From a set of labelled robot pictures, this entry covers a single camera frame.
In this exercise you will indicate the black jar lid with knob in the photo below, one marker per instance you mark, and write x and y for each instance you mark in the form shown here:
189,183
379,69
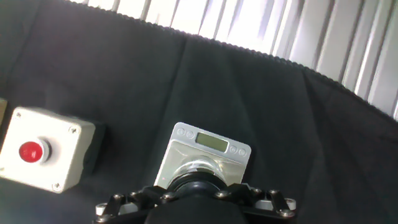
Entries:
196,185

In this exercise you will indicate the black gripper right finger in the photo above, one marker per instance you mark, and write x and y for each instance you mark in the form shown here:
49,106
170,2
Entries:
273,202

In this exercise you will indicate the white box with red button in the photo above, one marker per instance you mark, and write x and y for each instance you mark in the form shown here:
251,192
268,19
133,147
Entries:
62,168

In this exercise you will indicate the clear glass jar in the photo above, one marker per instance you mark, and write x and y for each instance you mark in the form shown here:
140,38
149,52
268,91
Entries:
199,166

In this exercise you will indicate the black cloth with blue print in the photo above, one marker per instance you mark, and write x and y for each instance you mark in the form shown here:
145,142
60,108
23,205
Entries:
280,124

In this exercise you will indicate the light wooden cube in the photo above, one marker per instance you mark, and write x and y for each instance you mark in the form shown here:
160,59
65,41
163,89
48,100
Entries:
2,112

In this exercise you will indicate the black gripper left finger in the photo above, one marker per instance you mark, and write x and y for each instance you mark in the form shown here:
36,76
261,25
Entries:
140,196

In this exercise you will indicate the silver digital scale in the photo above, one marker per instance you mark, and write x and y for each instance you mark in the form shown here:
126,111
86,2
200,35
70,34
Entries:
174,155

